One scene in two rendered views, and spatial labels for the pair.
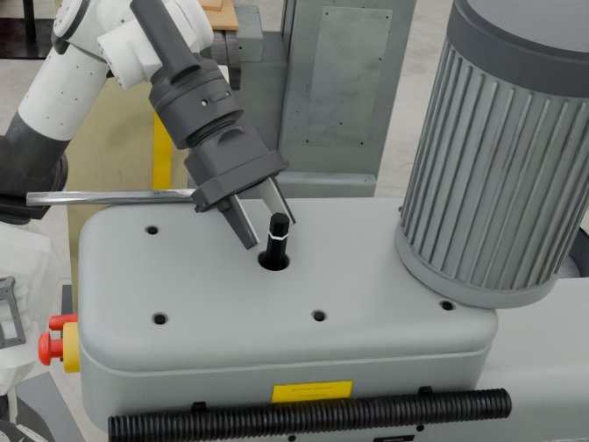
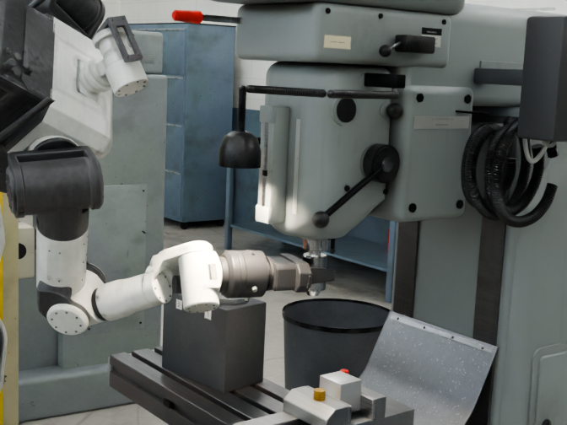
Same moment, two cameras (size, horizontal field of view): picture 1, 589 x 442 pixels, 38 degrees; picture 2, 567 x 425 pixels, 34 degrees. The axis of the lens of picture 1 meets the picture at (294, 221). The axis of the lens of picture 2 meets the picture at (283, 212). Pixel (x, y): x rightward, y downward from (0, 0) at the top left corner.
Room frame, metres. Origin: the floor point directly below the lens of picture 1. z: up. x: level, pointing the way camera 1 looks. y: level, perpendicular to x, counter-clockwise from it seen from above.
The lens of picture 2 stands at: (-0.83, 0.71, 1.62)
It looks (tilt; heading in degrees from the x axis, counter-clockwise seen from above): 9 degrees down; 338
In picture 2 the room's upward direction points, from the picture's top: 3 degrees clockwise
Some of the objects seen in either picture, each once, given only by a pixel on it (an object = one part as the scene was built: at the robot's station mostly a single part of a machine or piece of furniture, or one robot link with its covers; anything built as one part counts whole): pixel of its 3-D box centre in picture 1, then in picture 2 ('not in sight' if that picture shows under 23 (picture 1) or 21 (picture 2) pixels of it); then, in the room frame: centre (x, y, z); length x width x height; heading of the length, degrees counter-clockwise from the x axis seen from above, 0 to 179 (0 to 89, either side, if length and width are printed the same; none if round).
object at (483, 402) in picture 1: (316, 414); not in sight; (0.61, -0.06, 1.79); 0.45 x 0.04 x 0.04; 106
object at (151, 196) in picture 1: (131, 196); not in sight; (0.81, 0.20, 1.89); 0.24 x 0.04 x 0.01; 106
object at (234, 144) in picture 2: not in sight; (240, 147); (0.66, 0.20, 1.48); 0.07 x 0.07 x 0.06
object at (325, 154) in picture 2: not in sight; (322, 149); (0.74, 0.01, 1.47); 0.21 x 0.19 x 0.32; 16
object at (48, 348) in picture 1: (53, 348); not in sight; (0.67, 0.26, 1.76); 0.04 x 0.03 x 0.04; 16
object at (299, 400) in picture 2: not in sight; (316, 407); (0.63, 0.04, 1.00); 0.12 x 0.06 x 0.04; 17
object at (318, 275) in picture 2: not in sight; (320, 276); (0.71, 0.02, 1.23); 0.06 x 0.02 x 0.03; 90
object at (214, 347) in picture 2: not in sight; (213, 332); (1.10, 0.10, 1.01); 0.22 x 0.12 x 0.20; 24
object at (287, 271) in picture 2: not in sight; (269, 274); (0.74, 0.11, 1.23); 0.13 x 0.12 x 0.10; 0
